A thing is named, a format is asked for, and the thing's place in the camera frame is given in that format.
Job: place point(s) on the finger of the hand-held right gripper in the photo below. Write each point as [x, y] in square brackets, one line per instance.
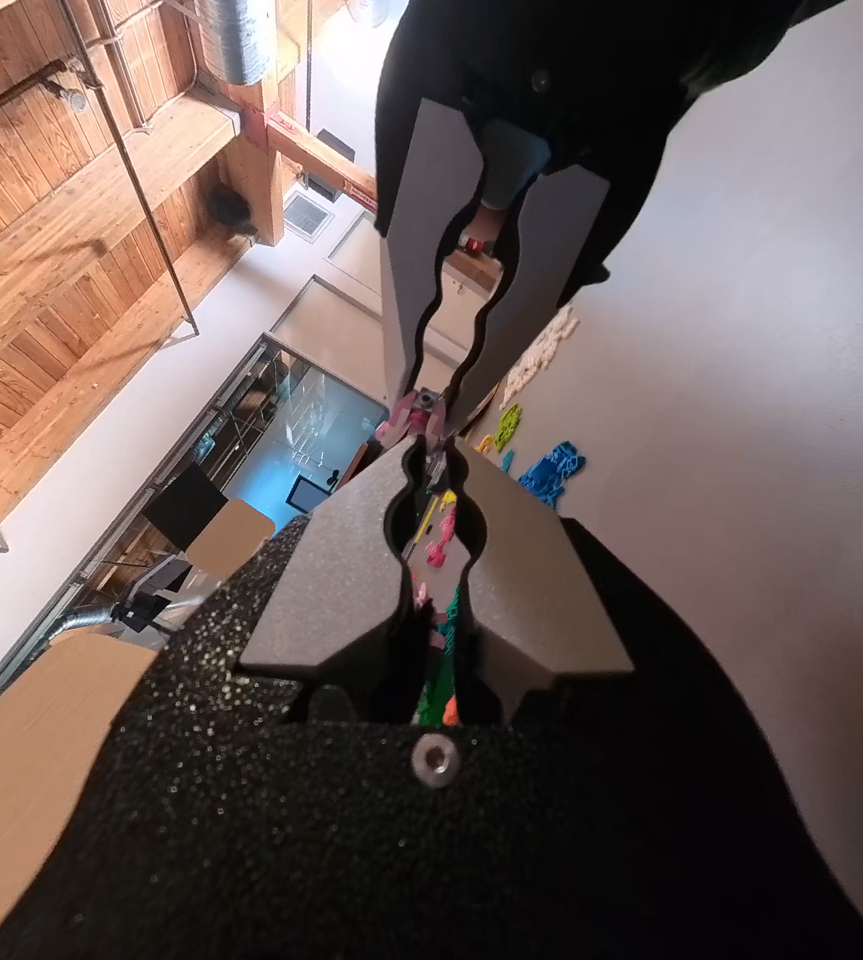
[544, 255]
[420, 225]

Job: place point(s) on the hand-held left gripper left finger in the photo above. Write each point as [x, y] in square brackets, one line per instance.
[326, 585]

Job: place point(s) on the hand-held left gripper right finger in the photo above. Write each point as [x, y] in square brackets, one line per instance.
[544, 592]

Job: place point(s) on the pink lego assembly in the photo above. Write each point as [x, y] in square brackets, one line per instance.
[401, 424]

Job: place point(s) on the pile of white lego pieces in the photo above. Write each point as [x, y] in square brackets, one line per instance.
[544, 352]

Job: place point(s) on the pile of teal lego pieces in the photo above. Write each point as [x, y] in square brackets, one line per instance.
[448, 622]

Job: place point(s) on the pile of pink lego pieces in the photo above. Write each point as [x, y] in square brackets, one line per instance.
[443, 544]

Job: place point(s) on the pile of blue lego pieces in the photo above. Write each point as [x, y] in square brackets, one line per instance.
[551, 474]

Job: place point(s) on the pile of green lego pieces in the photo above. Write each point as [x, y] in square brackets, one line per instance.
[431, 690]

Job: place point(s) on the small lit screen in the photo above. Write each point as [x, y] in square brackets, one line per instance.
[305, 495]

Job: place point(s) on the wooden beam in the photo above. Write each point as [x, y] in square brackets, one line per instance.
[304, 150]

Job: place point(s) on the black monitor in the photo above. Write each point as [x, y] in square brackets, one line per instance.
[182, 510]

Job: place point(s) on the glass partition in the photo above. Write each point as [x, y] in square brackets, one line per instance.
[289, 420]

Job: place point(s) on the lime green puzzle piece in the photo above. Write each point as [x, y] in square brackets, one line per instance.
[510, 426]

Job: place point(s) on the black round ceiling fixture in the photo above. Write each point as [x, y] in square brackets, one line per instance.
[233, 211]

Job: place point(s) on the thin metal conduit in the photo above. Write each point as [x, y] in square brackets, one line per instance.
[148, 202]

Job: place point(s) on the black ceiling pipe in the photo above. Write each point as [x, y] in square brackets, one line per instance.
[4, 101]

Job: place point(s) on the white wall vent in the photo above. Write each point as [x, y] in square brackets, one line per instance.
[305, 214]

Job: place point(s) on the silver ventilation duct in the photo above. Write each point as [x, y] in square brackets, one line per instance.
[244, 37]

